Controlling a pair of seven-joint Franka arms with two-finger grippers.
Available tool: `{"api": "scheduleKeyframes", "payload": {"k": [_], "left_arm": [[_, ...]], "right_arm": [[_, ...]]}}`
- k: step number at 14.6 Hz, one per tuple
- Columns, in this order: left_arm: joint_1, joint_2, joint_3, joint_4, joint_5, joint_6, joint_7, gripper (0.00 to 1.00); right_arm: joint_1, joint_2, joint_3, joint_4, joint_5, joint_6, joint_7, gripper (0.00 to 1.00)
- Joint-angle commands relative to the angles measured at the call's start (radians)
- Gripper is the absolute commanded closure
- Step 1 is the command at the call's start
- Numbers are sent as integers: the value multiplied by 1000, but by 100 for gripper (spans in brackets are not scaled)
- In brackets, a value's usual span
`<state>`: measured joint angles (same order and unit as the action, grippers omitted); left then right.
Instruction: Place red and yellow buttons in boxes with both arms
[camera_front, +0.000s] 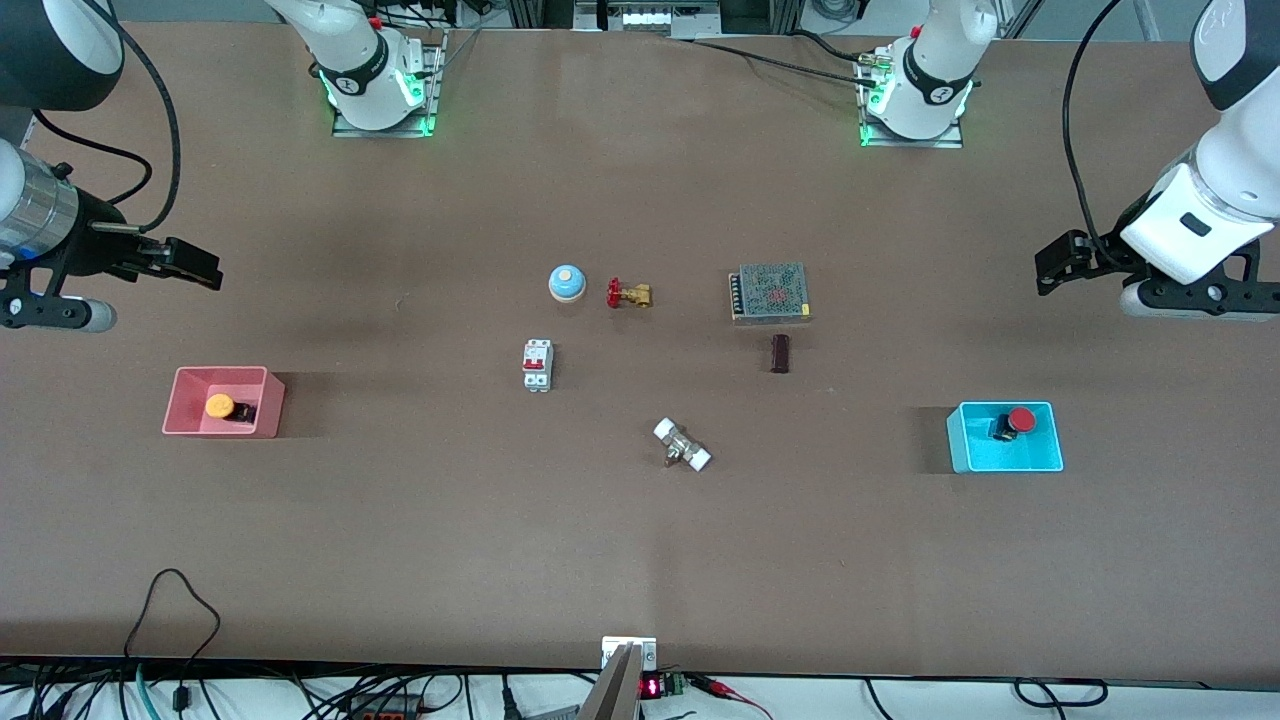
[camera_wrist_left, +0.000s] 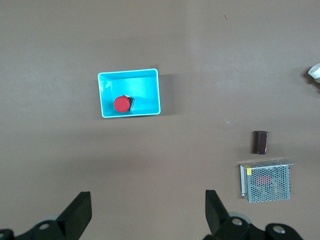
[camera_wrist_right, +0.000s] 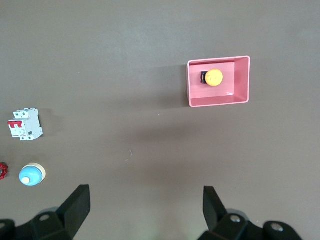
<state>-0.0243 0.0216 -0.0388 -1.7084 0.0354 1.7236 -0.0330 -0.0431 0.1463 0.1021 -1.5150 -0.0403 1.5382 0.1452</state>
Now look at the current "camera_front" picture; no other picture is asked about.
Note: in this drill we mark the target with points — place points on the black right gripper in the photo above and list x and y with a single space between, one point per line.
98 243

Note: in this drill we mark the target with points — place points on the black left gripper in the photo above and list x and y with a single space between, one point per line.
1098 252

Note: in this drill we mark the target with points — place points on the yellow push button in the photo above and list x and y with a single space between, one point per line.
219 406

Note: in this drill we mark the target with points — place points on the red push button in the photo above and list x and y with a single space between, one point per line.
1020 419

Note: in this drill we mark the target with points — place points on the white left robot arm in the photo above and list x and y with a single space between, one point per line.
1230 170

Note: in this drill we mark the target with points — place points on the pink plastic box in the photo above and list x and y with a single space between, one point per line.
190 400

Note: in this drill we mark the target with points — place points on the cyan plastic box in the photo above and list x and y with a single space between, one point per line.
1005 455

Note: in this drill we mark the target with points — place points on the metal mesh power supply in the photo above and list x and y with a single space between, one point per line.
772 292

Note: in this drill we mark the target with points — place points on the dark brown cylinder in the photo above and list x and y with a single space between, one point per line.
780 354

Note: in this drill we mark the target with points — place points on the white circuit breaker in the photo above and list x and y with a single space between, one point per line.
537 365

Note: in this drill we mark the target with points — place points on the blue round bell button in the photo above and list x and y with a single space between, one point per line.
567 285

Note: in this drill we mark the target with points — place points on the metal valve white ends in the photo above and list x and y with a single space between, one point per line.
682 446

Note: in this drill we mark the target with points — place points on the white background device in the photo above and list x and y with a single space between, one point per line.
645 18

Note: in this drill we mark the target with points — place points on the black power strip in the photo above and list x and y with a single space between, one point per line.
390 708

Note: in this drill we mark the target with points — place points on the white mounting plate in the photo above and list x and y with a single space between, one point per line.
648 655

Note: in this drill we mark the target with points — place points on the red LED display module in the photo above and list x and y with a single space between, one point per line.
651 687

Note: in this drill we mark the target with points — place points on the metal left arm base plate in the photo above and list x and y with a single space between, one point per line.
930 143

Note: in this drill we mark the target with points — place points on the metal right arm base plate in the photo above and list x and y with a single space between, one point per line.
380 131

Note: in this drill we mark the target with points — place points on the grey camera mount beam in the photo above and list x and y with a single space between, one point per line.
612 695

